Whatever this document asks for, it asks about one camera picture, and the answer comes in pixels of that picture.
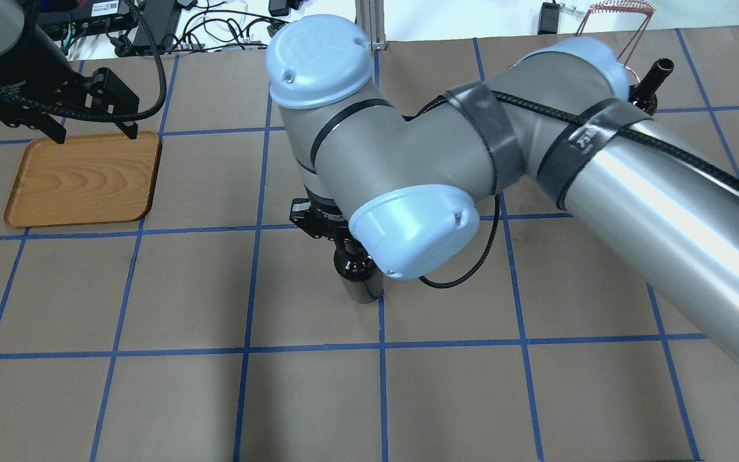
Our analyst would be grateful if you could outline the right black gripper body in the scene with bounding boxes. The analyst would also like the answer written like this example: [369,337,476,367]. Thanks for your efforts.
[289,189,361,248]

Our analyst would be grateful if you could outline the dark wine bottle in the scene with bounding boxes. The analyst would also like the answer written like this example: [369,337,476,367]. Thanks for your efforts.
[628,58,674,116]
[334,239,382,304]

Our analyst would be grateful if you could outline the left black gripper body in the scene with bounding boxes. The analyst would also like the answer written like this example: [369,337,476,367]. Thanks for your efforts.
[0,26,98,126]

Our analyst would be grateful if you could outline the wooden tray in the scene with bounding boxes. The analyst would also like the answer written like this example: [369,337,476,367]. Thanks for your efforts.
[3,131,162,228]

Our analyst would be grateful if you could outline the copper wire bottle basket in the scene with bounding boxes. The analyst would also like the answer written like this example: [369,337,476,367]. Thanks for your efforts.
[507,0,659,84]

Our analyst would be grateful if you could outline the black power adapter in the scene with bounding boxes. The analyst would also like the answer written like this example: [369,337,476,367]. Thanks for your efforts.
[536,1,562,35]

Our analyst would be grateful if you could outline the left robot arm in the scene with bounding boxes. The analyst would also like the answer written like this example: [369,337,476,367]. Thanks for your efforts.
[0,1,140,144]

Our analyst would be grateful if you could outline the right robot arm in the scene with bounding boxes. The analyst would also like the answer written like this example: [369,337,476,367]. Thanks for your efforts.
[265,15,739,363]

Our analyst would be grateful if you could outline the aluminium frame post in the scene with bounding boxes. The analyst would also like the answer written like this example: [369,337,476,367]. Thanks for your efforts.
[355,0,387,50]

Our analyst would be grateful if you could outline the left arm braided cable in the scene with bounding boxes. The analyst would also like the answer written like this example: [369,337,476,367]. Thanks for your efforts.
[0,0,168,124]

